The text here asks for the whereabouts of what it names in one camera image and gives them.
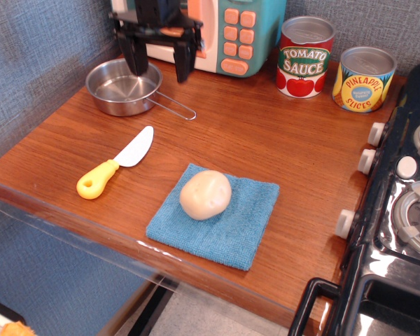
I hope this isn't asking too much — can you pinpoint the orange fuzzy object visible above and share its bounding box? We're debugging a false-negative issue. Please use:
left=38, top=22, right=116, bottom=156
left=0, top=321, right=36, bottom=336

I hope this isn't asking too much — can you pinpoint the teal toy microwave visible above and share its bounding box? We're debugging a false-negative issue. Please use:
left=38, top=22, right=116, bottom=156
left=110, top=1, right=286, bottom=78

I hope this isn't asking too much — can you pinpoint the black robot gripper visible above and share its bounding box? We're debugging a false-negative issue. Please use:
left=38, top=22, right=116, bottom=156
left=110, top=1, right=203, bottom=83

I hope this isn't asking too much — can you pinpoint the toy knife yellow handle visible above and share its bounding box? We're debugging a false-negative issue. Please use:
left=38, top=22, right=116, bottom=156
left=76, top=125, right=154, bottom=200

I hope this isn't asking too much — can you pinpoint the small steel pot with handle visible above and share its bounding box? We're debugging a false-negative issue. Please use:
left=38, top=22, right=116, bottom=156
left=85, top=59, right=197, bottom=120

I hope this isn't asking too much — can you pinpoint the tomato sauce can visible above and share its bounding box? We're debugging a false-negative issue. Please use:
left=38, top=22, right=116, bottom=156
left=276, top=16, right=335, bottom=98

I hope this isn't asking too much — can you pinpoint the beige toy potato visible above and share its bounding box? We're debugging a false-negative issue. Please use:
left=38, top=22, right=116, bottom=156
left=179, top=170, right=232, bottom=221

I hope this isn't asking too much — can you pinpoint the black toy stove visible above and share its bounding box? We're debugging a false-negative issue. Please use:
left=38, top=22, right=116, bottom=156
left=289, top=64, right=420, bottom=335

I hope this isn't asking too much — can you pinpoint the pineapple slices can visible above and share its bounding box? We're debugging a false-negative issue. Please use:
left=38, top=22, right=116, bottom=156
left=332, top=46, right=397, bottom=113

